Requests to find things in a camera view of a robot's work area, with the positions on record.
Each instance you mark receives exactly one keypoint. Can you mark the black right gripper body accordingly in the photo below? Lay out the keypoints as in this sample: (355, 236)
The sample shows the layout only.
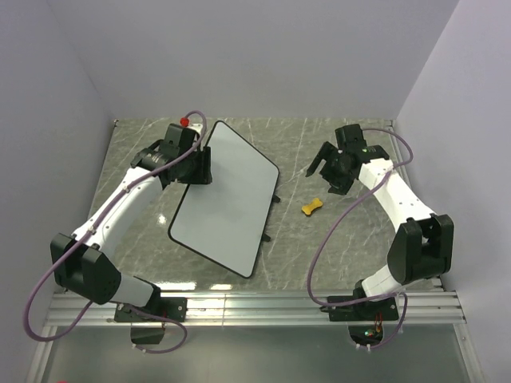
(334, 171)

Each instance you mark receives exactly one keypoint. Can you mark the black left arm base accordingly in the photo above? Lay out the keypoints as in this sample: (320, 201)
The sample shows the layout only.
(148, 324)

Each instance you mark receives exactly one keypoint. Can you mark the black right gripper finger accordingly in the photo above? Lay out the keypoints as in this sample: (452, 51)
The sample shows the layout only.
(340, 189)
(323, 154)

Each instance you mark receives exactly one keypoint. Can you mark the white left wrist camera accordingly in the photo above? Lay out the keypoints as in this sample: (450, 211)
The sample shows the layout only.
(191, 125)

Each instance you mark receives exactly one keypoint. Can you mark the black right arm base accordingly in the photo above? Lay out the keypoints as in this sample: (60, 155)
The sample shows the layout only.
(365, 318)

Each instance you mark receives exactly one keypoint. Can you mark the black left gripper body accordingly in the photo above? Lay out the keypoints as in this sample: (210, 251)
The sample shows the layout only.
(192, 171)

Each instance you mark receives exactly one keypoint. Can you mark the yellow bone-shaped eraser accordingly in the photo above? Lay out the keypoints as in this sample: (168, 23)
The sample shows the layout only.
(310, 208)

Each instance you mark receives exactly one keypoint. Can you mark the aluminium mounting rail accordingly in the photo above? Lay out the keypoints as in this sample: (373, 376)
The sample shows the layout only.
(280, 308)

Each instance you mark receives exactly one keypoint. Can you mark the aluminium side rail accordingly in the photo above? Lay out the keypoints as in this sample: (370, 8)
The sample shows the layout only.
(416, 251)

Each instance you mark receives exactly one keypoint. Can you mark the white whiteboard black frame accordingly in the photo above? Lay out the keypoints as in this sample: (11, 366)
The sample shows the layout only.
(225, 220)

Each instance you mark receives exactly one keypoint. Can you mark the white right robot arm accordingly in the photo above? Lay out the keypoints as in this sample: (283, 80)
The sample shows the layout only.
(373, 165)

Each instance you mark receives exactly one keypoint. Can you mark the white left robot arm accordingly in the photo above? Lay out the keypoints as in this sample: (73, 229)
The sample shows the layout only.
(82, 259)

